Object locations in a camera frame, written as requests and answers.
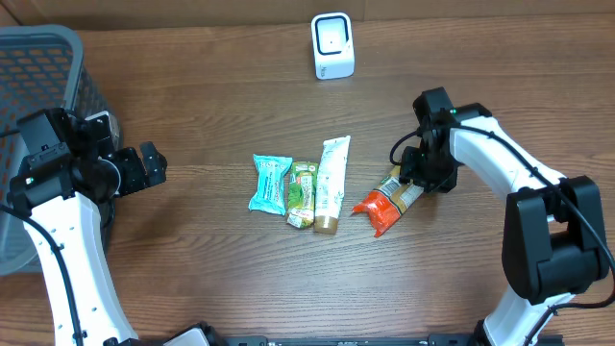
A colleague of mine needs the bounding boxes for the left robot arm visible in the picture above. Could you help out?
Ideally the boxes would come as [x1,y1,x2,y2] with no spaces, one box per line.
[1,108,167,345]

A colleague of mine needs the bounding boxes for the white cosmetic tube gold cap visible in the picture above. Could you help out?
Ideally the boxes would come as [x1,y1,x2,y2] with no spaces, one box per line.
[314,136,351,235]

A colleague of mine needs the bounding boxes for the white barcode scanner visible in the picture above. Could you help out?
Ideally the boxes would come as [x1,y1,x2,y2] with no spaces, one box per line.
[310,12,356,80]

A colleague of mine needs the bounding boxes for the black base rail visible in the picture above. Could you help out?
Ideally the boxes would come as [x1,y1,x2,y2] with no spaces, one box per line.
[224,334,474,346]

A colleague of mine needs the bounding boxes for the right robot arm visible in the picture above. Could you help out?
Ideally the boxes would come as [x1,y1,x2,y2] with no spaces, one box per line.
[399,103,614,345]

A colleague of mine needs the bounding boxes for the grey plastic shopping basket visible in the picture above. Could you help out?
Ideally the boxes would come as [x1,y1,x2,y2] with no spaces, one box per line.
[1,25,114,276]

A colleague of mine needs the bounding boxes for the green juice carton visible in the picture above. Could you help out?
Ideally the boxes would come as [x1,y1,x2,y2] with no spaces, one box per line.
[286,161,318,229]

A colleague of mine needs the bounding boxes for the teal wet wipes pack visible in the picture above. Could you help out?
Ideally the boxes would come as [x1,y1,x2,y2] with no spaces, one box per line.
[249,154,293,215]

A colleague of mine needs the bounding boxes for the orange biscuit roll package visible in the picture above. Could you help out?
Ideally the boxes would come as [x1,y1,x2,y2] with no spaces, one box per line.
[353,166,424,237]

